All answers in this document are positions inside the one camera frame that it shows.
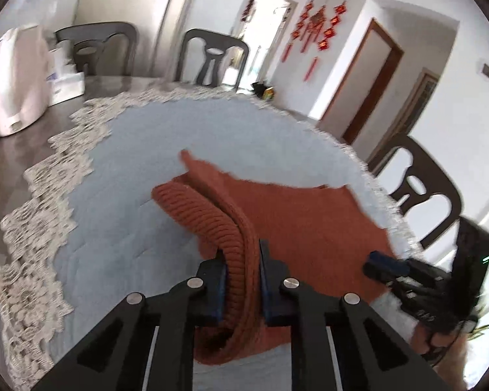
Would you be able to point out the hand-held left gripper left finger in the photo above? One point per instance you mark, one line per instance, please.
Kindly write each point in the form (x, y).
(221, 293)

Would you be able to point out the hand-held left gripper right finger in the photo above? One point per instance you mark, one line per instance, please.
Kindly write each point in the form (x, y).
(264, 285)

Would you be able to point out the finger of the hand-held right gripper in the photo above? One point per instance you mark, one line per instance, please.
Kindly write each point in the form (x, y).
(379, 273)
(387, 261)

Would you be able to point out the orange knitted sweater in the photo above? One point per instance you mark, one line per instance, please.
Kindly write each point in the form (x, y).
(309, 220)

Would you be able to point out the person's right forearm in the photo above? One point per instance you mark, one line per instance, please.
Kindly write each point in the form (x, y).
(458, 362)

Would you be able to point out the person's right hand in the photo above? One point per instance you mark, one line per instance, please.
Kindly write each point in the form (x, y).
(421, 340)

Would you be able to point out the green plant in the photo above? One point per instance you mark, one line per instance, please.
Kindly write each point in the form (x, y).
(481, 328)

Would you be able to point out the dark wooden chair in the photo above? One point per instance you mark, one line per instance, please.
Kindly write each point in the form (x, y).
(95, 27)
(228, 40)
(436, 163)

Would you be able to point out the blue tablecloth with lace trim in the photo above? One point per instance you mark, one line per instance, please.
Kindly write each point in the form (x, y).
(138, 171)

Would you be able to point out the brown framed glass door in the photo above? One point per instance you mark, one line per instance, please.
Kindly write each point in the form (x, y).
(411, 110)

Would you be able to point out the brown wooden door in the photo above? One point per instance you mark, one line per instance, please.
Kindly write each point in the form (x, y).
(366, 85)

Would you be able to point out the small yellow object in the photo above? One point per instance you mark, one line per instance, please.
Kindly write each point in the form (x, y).
(269, 93)

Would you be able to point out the small black object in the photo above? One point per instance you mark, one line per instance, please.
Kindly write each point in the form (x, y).
(258, 88)

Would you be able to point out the white tissue box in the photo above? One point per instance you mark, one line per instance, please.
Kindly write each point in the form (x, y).
(67, 87)

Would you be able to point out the white electric kettle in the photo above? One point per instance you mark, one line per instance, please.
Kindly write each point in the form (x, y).
(16, 81)

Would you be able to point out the red gold wall ornament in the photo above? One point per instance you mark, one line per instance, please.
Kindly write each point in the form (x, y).
(317, 18)

